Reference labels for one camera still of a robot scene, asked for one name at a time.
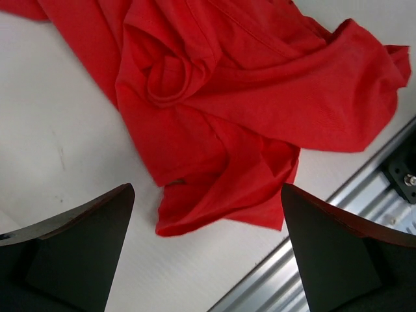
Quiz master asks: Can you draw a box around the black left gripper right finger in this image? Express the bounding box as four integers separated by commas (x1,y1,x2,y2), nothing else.
281,184,415,311

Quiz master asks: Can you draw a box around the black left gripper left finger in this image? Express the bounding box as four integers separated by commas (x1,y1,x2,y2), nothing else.
1,183,135,311

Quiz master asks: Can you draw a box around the red tank top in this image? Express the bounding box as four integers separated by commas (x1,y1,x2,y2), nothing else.
1,1,411,237

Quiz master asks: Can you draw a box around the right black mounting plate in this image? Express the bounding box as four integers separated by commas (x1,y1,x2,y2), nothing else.
382,135,415,205

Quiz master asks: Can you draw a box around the aluminium frame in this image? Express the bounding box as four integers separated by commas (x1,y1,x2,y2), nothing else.
213,122,415,311

